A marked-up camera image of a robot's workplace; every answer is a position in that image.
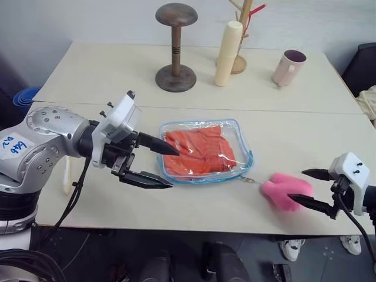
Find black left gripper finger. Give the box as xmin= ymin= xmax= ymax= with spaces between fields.
xmin=137 ymin=132 xmax=180 ymax=157
xmin=118 ymin=169 xmax=175 ymax=189

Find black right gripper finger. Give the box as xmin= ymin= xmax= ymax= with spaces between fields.
xmin=287 ymin=193 xmax=336 ymax=219
xmin=301 ymin=167 xmax=332 ymax=182

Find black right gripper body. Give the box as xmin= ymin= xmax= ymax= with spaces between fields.
xmin=330 ymin=173 xmax=356 ymax=220

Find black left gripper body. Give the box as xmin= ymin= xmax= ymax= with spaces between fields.
xmin=102 ymin=132 xmax=142 ymax=183

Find orange cloth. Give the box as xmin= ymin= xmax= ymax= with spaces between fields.
xmin=163 ymin=126 xmax=237 ymax=177

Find clear plastic pouch blue trim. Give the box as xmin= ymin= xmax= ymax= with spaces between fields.
xmin=156 ymin=117 xmax=255 ymax=186

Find pink plush charm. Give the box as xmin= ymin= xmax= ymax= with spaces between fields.
xmin=259 ymin=172 xmax=314 ymax=212

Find white sneaker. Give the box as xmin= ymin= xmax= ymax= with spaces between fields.
xmin=278 ymin=239 xmax=306 ymax=263
xmin=340 ymin=234 xmax=362 ymax=256

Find dark wooden hat stand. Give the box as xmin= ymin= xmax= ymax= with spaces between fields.
xmin=155 ymin=2 xmax=199 ymax=93

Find beige fabric bundle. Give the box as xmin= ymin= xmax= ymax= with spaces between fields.
xmin=354 ymin=85 xmax=376 ymax=130

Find dark rounded shape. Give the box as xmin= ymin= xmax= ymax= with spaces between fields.
xmin=202 ymin=241 xmax=251 ymax=282

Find blue stacked bowls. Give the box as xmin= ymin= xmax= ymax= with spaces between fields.
xmin=12 ymin=86 xmax=42 ymax=107

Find pink mug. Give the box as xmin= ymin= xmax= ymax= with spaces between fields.
xmin=271 ymin=49 xmax=308 ymax=88

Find black chair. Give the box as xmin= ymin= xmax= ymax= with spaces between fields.
xmin=341 ymin=43 xmax=376 ymax=98

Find light wooden branch rack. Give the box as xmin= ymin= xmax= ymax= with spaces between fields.
xmin=215 ymin=0 xmax=254 ymax=75

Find cream cylindrical candle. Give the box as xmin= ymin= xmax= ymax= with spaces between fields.
xmin=213 ymin=21 xmax=244 ymax=88

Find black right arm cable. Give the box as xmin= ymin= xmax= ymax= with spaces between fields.
xmin=337 ymin=176 xmax=376 ymax=255

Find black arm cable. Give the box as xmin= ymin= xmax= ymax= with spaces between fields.
xmin=337 ymin=176 xmax=376 ymax=255
xmin=54 ymin=157 xmax=90 ymax=231

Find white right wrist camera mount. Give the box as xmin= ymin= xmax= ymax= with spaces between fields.
xmin=328 ymin=152 xmax=371 ymax=217

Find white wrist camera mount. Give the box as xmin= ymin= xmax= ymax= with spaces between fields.
xmin=328 ymin=152 xmax=371 ymax=217
xmin=90 ymin=90 xmax=142 ymax=169

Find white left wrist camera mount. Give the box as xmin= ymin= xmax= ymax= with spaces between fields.
xmin=90 ymin=90 xmax=142 ymax=169

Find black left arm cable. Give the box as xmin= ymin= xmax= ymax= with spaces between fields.
xmin=54 ymin=157 xmax=90 ymax=231

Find metal keychain clasp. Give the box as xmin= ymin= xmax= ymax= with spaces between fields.
xmin=238 ymin=176 xmax=266 ymax=186

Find black cable bundle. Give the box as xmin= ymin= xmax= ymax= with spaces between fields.
xmin=0 ymin=249 xmax=61 ymax=282

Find red string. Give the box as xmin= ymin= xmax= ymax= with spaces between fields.
xmin=244 ymin=3 xmax=267 ymax=33

